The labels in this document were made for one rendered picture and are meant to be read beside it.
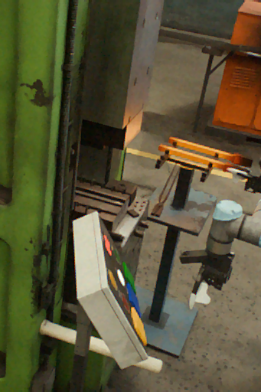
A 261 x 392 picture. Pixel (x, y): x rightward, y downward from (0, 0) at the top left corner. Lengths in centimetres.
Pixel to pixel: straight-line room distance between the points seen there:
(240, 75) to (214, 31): 415
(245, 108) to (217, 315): 283
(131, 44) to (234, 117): 396
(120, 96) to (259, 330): 187
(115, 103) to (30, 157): 33
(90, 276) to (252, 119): 434
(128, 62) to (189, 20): 790
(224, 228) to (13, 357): 96
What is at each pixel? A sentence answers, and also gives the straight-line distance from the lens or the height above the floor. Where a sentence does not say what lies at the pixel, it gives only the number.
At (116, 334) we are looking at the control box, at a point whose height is 105.
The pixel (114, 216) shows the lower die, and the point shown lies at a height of 98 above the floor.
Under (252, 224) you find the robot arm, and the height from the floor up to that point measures 126.
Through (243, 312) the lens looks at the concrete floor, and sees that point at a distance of 319.
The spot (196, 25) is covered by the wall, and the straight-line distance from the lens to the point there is 947.
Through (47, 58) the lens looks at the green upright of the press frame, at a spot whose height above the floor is 161.
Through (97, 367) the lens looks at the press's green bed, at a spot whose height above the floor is 27.
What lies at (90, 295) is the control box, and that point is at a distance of 125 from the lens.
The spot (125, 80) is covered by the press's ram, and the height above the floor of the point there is 153.
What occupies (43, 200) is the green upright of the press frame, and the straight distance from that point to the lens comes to 157.
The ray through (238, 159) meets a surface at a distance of 247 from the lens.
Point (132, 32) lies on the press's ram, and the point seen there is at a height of 167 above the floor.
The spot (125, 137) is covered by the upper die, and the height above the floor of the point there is 132.
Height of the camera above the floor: 199
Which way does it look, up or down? 29 degrees down
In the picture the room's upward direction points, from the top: 9 degrees clockwise
